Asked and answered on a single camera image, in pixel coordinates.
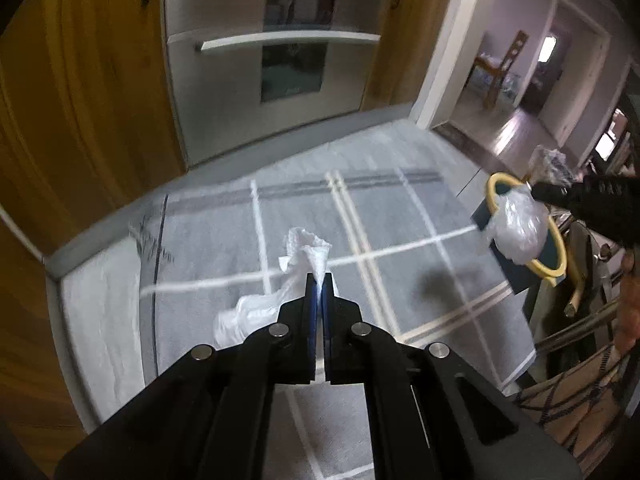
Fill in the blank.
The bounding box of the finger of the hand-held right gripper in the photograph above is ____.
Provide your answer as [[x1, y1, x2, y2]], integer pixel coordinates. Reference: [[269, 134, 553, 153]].
[[531, 175, 640, 249]]

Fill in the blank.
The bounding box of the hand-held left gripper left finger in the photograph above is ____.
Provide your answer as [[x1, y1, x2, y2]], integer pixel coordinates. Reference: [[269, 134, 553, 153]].
[[54, 272, 319, 480]]

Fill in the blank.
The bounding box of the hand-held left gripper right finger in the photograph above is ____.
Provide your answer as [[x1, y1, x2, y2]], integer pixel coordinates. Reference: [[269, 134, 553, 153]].
[[322, 272, 584, 480]]

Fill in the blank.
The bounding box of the white tissue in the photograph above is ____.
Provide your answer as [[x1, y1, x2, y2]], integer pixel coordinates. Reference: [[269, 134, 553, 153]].
[[214, 226, 342, 349]]

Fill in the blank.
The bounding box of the white plastic bag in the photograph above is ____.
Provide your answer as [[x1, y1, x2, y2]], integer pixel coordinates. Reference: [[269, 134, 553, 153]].
[[481, 187, 551, 265]]

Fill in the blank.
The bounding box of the teal bin with yellow rim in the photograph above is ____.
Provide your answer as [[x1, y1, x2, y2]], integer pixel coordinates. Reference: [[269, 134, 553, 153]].
[[471, 172, 567, 297]]

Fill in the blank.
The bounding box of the person's right hand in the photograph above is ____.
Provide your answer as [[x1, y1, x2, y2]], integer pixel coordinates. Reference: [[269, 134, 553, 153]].
[[616, 252, 640, 357]]

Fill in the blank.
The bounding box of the bin with clear plastic liner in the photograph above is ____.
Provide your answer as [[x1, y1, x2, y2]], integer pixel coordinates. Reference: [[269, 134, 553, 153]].
[[529, 144, 572, 184]]

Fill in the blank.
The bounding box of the grey striped rug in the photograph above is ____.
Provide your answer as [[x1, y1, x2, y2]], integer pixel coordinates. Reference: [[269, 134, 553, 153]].
[[131, 167, 539, 480]]

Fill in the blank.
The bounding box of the wooden chair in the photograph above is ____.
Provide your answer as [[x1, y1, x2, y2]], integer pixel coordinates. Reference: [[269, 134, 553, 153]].
[[482, 30, 530, 109]]

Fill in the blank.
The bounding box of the metal rack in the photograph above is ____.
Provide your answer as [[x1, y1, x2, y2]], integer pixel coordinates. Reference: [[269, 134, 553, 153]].
[[515, 217, 640, 463]]

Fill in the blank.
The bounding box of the narrow wooden cabinet door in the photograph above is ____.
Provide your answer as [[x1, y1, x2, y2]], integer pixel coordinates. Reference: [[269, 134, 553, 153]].
[[360, 0, 454, 114]]

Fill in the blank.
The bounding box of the stainless steel oven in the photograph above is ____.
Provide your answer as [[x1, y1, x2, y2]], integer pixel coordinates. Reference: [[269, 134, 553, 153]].
[[165, 0, 402, 169]]

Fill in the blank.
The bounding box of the wide wooden cabinet door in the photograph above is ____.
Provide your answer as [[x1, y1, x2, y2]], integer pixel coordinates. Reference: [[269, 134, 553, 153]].
[[0, 0, 187, 272]]

